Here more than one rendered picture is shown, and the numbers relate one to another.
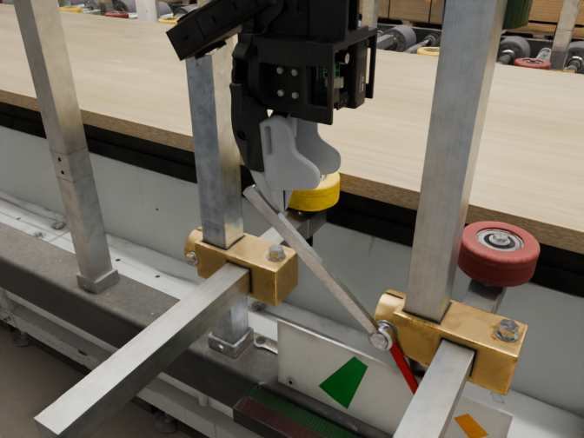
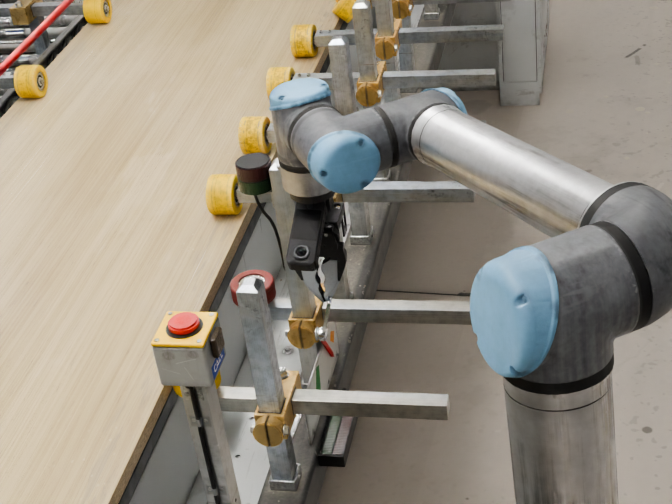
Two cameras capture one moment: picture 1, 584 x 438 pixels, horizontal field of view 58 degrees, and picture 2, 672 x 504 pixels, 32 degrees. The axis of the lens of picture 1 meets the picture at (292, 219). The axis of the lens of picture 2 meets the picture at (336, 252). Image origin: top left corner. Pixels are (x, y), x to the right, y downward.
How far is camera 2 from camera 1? 1.95 m
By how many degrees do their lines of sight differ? 86
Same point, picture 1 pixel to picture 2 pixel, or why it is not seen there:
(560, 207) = (195, 269)
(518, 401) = (243, 380)
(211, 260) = (288, 413)
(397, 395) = (324, 362)
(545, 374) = (233, 355)
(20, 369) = not seen: outside the picture
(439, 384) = (353, 304)
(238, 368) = (309, 467)
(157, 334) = (372, 396)
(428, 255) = not seen: hidden behind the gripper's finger
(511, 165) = (133, 291)
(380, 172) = not seen: hidden behind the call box
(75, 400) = (429, 399)
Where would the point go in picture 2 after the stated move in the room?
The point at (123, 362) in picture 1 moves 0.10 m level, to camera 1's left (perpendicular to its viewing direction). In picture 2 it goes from (398, 397) to (424, 435)
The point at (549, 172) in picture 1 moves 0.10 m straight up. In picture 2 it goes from (140, 276) to (129, 231)
